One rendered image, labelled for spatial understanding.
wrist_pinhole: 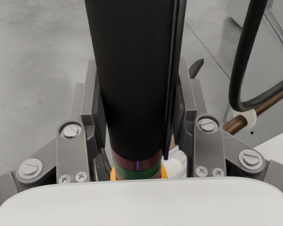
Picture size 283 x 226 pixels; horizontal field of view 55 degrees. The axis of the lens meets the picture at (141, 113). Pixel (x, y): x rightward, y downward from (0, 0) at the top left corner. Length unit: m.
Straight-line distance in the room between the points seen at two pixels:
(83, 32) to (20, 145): 1.56
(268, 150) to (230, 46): 2.48
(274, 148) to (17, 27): 3.30
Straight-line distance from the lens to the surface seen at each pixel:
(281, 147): 0.70
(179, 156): 0.25
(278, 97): 0.33
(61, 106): 2.47
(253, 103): 0.28
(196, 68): 0.54
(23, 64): 3.04
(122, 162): 0.17
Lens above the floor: 1.76
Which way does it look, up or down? 49 degrees down
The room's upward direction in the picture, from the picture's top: 1 degrees counter-clockwise
